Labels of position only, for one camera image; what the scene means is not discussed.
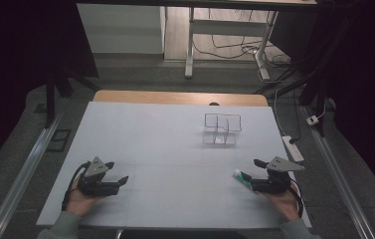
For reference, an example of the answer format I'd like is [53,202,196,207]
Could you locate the black floor plate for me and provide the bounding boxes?
[46,128,72,153]

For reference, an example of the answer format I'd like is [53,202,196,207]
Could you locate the black metal stand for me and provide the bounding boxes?
[44,64,100,128]
[254,64,329,137]

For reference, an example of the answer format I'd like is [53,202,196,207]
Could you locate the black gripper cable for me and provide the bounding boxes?
[61,161,92,212]
[288,178,304,218]

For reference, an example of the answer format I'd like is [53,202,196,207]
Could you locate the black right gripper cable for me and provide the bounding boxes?
[288,178,304,218]

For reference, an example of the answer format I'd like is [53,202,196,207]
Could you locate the wooden table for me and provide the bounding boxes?
[93,89,269,108]

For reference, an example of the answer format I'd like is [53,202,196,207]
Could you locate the white power strip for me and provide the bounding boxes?
[281,134,304,163]

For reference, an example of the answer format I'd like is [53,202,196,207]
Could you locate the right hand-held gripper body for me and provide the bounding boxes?
[251,156,305,195]

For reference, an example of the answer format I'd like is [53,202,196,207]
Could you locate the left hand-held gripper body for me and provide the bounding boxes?
[77,156,121,197]

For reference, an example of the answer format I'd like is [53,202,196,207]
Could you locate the white desk frame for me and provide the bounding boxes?
[184,6,280,81]

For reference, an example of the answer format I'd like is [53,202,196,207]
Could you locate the clear plastic organizer box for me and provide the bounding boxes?
[202,113,243,147]

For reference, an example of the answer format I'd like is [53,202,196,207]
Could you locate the green and white toothpaste tube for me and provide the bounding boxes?
[234,168,254,191]

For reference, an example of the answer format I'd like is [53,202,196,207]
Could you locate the white cabinet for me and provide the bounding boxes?
[77,3,167,55]

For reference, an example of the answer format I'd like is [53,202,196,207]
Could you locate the black floor cables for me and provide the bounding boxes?
[193,9,292,68]

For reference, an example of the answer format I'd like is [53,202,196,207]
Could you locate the aluminium rail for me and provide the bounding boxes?
[0,113,64,239]
[302,106,375,239]

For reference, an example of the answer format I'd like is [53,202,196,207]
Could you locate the person's left hand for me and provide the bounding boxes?
[65,185,104,217]

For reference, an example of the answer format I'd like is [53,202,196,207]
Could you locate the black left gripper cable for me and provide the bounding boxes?
[61,161,92,212]

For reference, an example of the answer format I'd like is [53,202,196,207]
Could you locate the person's right hand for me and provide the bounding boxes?
[263,183,300,223]

